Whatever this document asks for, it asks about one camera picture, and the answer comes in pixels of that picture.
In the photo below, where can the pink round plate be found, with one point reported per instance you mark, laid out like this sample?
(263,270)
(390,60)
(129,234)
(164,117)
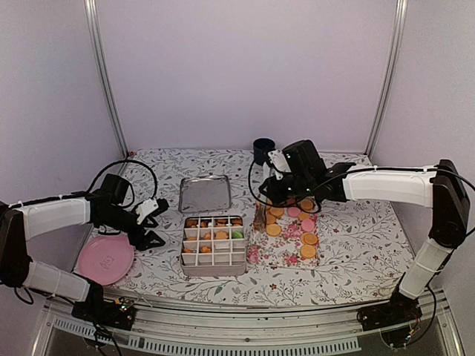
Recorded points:
(106,259)

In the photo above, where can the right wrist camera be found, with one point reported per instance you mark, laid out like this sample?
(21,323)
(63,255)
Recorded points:
(276,160)

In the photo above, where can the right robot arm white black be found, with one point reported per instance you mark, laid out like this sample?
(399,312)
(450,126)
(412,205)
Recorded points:
(438,187)

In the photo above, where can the pink sandwich cookie lower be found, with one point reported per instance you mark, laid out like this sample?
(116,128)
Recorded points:
(308,225)

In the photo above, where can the aluminium front rail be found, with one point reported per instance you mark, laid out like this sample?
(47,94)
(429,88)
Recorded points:
(172,327)

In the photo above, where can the metal cookie tin with dividers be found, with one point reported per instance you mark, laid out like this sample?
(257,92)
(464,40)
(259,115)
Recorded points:
(208,249)

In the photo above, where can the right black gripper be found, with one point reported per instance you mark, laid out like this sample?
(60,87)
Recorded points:
(274,195)

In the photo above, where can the white handled food tongs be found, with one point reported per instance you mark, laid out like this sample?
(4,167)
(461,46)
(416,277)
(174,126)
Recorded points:
(262,203)

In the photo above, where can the round embossed biscuit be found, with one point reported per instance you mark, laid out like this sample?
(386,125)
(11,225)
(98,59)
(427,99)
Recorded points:
(308,251)

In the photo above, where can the green sandwich cookie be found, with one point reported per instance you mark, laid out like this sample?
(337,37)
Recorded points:
(237,235)

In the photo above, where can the right aluminium corner post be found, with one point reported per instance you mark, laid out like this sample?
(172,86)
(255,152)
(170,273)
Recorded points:
(393,56)

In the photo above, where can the aluminium corner post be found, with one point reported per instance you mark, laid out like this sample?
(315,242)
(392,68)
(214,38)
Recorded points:
(393,56)
(99,55)

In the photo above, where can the left aluminium corner post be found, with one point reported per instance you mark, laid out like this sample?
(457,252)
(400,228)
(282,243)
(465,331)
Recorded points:
(99,55)

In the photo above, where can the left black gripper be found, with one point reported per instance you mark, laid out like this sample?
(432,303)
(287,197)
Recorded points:
(142,244)

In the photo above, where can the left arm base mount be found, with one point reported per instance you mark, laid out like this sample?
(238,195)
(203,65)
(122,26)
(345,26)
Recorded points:
(105,313)

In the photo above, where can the floral rectangular tray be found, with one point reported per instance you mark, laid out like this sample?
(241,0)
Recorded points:
(279,246)

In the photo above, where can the pink sandwich cookie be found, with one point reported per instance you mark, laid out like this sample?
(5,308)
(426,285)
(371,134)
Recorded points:
(293,212)
(308,225)

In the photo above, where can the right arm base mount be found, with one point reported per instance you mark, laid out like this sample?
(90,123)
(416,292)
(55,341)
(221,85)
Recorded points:
(388,314)

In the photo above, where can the dark blue mug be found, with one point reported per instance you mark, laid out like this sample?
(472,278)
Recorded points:
(261,147)

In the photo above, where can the pink sandwich cookie upper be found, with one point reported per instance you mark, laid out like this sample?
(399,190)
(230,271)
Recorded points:
(293,212)

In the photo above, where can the metal tin lid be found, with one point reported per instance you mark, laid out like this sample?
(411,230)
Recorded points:
(205,194)

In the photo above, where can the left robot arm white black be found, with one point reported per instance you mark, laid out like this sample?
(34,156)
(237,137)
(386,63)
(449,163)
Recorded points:
(23,221)

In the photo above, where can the floral tablecloth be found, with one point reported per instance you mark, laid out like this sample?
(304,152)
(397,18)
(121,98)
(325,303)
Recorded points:
(363,249)

